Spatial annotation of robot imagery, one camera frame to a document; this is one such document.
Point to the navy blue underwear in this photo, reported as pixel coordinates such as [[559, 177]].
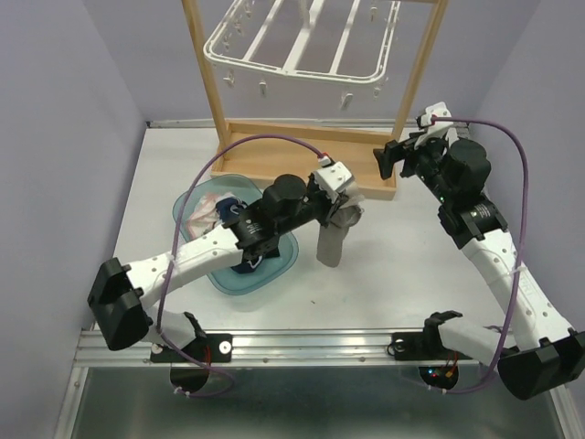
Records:
[[228, 209]]

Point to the wooden rack stand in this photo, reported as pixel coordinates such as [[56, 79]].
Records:
[[260, 150]]

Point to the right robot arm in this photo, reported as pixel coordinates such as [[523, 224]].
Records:
[[543, 350]]

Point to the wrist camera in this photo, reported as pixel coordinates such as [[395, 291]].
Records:
[[434, 122], [336, 180]]

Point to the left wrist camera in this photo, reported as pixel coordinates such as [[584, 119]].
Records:
[[336, 180]]

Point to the grey underwear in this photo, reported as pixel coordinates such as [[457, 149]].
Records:
[[331, 237]]

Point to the white pink underwear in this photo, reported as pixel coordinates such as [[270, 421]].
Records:
[[205, 216]]

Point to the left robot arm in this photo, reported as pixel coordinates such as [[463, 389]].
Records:
[[128, 300]]

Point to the white clip hanger frame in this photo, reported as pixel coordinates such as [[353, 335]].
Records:
[[341, 43]]

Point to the teal plastic basin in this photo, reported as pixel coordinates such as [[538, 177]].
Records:
[[225, 280]]

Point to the aluminium rail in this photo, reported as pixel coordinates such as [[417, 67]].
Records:
[[252, 349]]

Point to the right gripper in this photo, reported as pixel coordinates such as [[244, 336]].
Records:
[[409, 144]]

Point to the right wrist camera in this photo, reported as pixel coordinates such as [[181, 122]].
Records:
[[434, 122]]

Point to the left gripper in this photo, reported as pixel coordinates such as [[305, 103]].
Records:
[[327, 204]]

